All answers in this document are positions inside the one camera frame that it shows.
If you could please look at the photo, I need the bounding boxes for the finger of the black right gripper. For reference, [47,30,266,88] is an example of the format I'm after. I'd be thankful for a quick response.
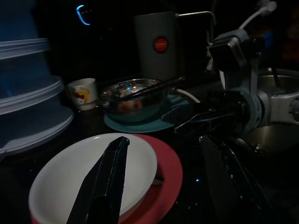
[161,105,212,124]
[174,114,236,136]

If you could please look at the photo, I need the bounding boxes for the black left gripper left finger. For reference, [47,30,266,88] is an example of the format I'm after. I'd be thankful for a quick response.
[66,136,130,224]

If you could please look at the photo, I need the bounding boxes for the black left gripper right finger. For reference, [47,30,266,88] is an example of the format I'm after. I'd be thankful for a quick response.
[199,134,276,224]

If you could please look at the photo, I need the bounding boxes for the white plate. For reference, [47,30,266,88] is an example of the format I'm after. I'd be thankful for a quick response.
[28,133,158,224]

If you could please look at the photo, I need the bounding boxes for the pink plate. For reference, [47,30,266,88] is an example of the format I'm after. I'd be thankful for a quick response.
[30,133,183,224]

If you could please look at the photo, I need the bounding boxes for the teal plate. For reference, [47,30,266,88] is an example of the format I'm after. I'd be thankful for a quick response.
[104,94,194,133]

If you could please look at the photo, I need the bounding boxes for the stainless steel bowl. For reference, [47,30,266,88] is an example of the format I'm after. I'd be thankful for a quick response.
[100,78,169,117]

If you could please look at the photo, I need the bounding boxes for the grey thermos jug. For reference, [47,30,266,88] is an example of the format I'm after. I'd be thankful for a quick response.
[134,11,179,81]

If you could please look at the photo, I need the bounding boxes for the stainless steel sink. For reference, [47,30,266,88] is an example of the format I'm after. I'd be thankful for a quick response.
[235,67,299,154]

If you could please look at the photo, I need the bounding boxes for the small white printed cup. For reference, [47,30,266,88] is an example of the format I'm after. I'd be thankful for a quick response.
[66,78,98,111]

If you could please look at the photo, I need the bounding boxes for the thin steel tap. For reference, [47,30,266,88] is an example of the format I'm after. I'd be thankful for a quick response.
[175,11,217,45]

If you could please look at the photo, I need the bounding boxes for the white stacked food container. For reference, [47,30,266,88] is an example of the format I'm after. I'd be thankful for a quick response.
[0,0,74,161]

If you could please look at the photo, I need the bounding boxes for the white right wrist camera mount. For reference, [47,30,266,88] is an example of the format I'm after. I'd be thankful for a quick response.
[208,29,266,133]

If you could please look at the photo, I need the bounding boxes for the white faucet hose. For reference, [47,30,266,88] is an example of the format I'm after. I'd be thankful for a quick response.
[175,1,278,104]

